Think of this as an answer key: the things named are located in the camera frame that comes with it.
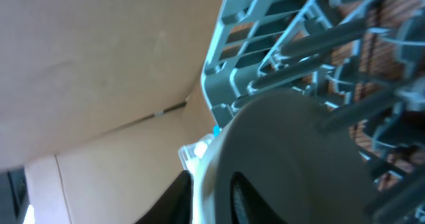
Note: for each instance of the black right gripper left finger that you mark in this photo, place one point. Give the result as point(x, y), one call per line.
point(175, 204)

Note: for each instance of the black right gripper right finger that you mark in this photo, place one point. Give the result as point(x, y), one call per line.
point(247, 206)

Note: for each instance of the grey-green small bowl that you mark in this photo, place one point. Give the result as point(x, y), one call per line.
point(306, 175)

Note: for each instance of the clear plastic waste bin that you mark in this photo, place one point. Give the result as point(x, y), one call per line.
point(190, 155)

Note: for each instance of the grey dishwasher rack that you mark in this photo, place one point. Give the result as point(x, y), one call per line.
point(365, 76)

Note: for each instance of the teal serving tray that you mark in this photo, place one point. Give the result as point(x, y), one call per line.
point(216, 130)

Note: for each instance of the brown cardboard wall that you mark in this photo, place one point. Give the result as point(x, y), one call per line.
point(87, 95)

